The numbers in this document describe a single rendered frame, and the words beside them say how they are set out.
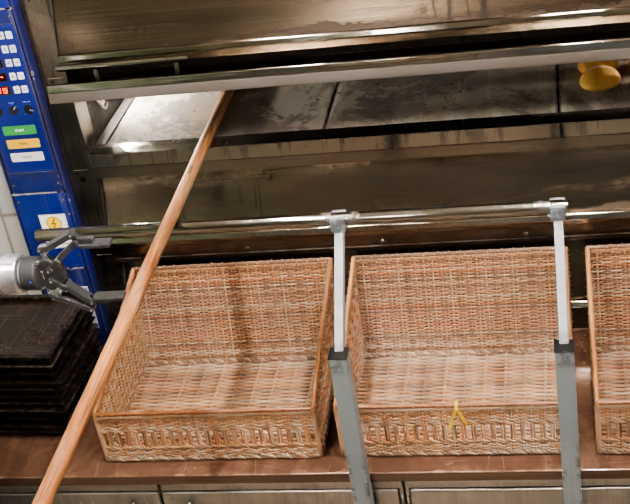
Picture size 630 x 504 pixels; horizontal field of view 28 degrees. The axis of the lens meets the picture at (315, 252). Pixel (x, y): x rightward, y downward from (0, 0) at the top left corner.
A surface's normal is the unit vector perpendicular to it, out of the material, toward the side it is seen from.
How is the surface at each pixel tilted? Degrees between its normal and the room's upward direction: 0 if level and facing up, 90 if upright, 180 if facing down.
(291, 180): 70
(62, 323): 0
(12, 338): 0
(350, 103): 0
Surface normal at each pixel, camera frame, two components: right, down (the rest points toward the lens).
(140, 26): -0.18, 0.22
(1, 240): -0.15, 0.53
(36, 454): -0.15, -0.84
